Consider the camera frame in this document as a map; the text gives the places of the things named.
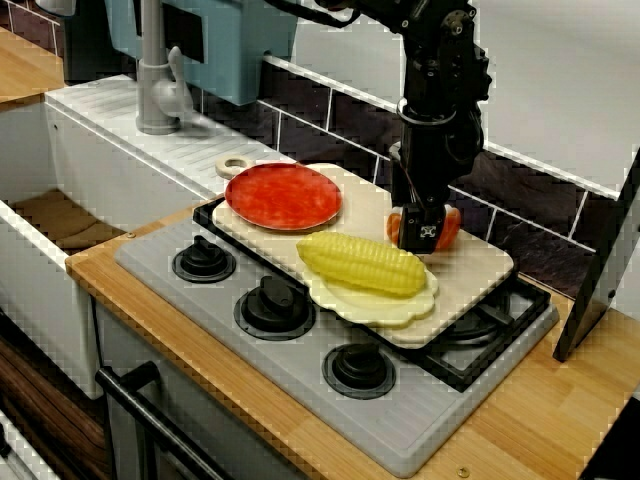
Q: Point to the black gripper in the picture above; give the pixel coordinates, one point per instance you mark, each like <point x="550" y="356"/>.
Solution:
<point x="435" y="155"/>

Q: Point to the orange bread slice toy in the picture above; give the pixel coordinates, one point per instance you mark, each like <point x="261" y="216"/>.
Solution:
<point x="452" y="227"/>

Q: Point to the yellow toy corn cob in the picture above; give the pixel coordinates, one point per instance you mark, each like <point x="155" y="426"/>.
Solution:
<point x="365" y="265"/>

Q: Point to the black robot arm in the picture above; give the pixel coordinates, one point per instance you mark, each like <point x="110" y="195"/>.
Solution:
<point x="440" y="50"/>

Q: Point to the wooden cutting board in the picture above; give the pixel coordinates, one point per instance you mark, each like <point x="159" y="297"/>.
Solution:
<point x="470" y="265"/>

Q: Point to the cream scalloped plate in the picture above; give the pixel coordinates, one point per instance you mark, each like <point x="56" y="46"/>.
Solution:
<point x="370" y="311"/>

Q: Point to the red round plate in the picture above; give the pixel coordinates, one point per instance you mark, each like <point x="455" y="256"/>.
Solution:
<point x="285" y="197"/>

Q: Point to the black burner grate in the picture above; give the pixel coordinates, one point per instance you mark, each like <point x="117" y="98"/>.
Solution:
<point x="457" y="375"/>

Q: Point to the black stove knob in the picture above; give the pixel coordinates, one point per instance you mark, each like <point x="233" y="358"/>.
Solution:
<point x="275" y="307"/>
<point x="359" y="372"/>
<point x="202" y="260"/>

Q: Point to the dark slanted panel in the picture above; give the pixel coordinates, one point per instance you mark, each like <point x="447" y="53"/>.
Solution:
<point x="595" y="280"/>

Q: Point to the grey toy stove top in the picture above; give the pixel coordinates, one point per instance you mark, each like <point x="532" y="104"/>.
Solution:
<point x="280" y="370"/>

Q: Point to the teal box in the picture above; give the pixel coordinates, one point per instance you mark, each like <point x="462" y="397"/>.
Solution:
<point x="235" y="50"/>

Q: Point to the grey oven door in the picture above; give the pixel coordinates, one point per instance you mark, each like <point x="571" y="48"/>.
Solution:
<point x="210" y="405"/>

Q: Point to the grey toy faucet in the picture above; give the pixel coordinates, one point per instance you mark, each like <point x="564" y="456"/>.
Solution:
<point x="155" y="100"/>

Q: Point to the white sink basin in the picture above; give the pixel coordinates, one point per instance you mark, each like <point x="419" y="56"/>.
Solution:
<point x="125" y="165"/>

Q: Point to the aluminium frame rail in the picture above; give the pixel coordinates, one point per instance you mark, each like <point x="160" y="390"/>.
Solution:
<point x="20" y="450"/>

